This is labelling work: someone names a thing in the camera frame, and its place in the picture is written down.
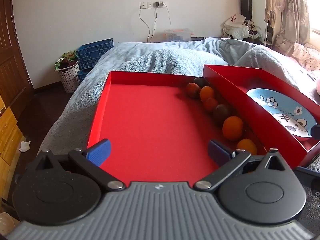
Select white perforated laundry basket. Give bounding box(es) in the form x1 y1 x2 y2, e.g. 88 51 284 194
58 62 80 93

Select crumpled white tissue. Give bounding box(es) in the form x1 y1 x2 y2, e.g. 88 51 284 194
19 140 31 153

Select white printed bag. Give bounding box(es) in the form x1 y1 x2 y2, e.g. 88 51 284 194
224 14 247 28

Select brown wooden door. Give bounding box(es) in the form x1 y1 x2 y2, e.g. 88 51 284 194
0 0 34 107

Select orange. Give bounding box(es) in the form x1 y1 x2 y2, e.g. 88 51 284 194
200 86 215 100
202 97 219 112
222 116 244 141
236 138 258 155

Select white wall power strip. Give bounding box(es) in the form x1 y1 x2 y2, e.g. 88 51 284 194
139 1 166 9

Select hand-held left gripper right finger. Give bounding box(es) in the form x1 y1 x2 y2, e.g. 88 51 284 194
194 139 293 193

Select large red box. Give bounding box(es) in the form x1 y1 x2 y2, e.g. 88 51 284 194
87 70 267 184

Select thin white cable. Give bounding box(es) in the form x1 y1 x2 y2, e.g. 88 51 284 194
164 4 173 39

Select floral curtain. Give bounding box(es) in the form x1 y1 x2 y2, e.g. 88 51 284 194
274 0 312 56

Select blue cartoon print plate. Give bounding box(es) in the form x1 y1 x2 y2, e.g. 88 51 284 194
246 88 319 142

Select pink dotted quilt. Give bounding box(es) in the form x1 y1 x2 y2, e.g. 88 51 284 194
292 42 320 72

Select black cable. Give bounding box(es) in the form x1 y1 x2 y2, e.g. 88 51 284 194
147 7 158 43

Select clothes in laundry basket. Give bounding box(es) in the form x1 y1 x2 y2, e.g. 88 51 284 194
55 51 78 70

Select clear plastic storage box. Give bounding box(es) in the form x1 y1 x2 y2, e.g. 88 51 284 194
164 28 194 42

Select white rack pole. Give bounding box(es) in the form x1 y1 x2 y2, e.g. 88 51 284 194
262 17 269 47

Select blue plastic crate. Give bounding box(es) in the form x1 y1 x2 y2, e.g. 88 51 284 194
76 38 114 70
77 69 92 83

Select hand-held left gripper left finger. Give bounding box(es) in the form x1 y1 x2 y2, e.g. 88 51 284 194
27 139 127 192

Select beige hanging clothes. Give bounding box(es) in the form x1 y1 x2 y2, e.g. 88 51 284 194
264 0 287 28

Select grey blue blanket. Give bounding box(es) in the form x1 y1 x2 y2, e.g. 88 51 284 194
37 37 320 230

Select pile of clothes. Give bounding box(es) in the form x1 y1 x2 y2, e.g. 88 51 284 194
221 20 263 45

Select white cup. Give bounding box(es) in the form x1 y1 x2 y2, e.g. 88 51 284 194
0 212 21 236

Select light wooden cabinet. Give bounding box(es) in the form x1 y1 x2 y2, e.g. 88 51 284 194
0 95 26 200

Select reddish brown fruit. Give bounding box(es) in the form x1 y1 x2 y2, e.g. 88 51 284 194
185 83 201 99

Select small red box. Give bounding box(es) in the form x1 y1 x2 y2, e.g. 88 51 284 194
202 64 320 168

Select dark hanging garment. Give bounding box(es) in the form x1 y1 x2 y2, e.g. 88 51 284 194
241 0 253 22

